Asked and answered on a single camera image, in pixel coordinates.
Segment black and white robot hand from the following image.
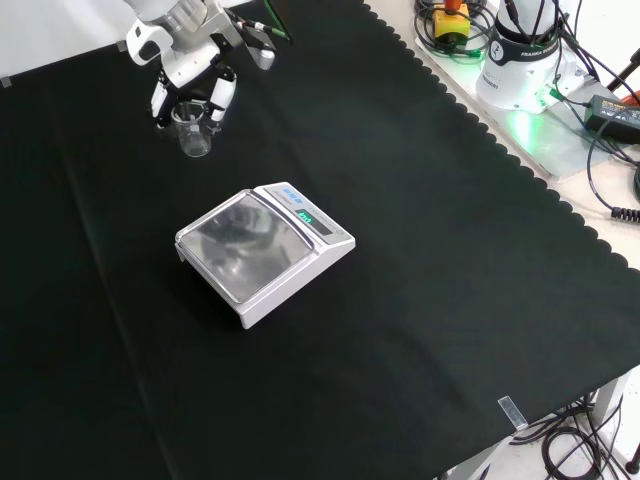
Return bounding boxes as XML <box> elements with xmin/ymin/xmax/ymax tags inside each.
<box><xmin>125</xmin><ymin>10</ymin><xmax>239</xmax><ymax>133</ymax></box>

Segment small clear glass beaker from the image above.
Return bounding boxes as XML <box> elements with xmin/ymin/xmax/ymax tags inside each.
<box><xmin>170</xmin><ymin>101</ymin><xmax>214</xmax><ymax>159</ymax></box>

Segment white electronic balance steel pan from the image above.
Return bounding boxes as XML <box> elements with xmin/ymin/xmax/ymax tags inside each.
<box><xmin>174</xmin><ymin>181</ymin><xmax>357</xmax><ymax>331</ymax></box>

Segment yellow stop button box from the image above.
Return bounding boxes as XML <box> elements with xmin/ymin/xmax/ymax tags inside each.
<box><xmin>431</xmin><ymin>0</ymin><xmax>472</xmax><ymax>42</ymax></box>

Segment black bench cloth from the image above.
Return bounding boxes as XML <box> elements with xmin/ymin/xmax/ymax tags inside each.
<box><xmin>0</xmin><ymin>0</ymin><xmax>640</xmax><ymax>480</ymax></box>

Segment black power adapter brick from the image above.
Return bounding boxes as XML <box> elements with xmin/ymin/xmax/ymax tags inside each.
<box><xmin>583</xmin><ymin>94</ymin><xmax>640</xmax><ymax>133</ymax></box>

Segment black tripod leg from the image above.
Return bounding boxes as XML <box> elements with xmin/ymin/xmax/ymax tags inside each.
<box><xmin>605</xmin><ymin>48</ymin><xmax>640</xmax><ymax>92</ymax></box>

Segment clear tape strip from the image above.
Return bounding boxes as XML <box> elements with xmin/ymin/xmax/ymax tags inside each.
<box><xmin>496</xmin><ymin>395</ymin><xmax>530</xmax><ymax>432</ymax></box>

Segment white table leg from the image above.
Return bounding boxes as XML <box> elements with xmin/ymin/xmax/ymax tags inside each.
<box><xmin>591</xmin><ymin>372</ymin><xmax>635</xmax><ymax>437</ymax></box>

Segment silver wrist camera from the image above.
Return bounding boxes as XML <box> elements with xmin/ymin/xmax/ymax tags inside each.
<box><xmin>243</xmin><ymin>25</ymin><xmax>278</xmax><ymax>72</ymax></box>

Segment green cable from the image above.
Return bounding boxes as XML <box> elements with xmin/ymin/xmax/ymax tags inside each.
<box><xmin>263</xmin><ymin>0</ymin><xmax>295</xmax><ymax>45</ymax></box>

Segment black cable loops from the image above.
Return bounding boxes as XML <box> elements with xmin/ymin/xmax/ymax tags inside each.
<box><xmin>412</xmin><ymin>0</ymin><xmax>496</xmax><ymax>64</ymax></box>

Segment grey metal base plate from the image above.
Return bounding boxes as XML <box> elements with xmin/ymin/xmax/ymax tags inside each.
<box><xmin>414</xmin><ymin>29</ymin><xmax>627</xmax><ymax>180</ymax></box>

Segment black coiled cable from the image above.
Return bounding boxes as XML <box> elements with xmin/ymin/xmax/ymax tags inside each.
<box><xmin>585</xmin><ymin>127</ymin><xmax>640</xmax><ymax>222</ymax></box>

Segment black cable bundle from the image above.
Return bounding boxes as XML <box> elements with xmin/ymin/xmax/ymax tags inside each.
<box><xmin>508</xmin><ymin>392</ymin><xmax>640</xmax><ymax>480</ymax></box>

